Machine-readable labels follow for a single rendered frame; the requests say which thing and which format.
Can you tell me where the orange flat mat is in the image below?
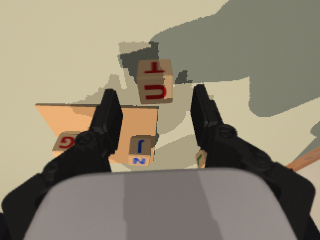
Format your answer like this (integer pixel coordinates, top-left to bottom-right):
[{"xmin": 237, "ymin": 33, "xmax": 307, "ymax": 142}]
[{"xmin": 35, "ymin": 103, "xmax": 158, "ymax": 163}]

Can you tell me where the tan wooden letter block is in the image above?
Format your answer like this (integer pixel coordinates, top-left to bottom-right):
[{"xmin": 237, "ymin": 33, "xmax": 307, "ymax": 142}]
[
  {"xmin": 52, "ymin": 133, "xmax": 78, "ymax": 157},
  {"xmin": 136, "ymin": 59, "xmax": 173, "ymax": 105},
  {"xmin": 195, "ymin": 150, "xmax": 207, "ymax": 168},
  {"xmin": 129, "ymin": 137, "xmax": 151, "ymax": 166}
]

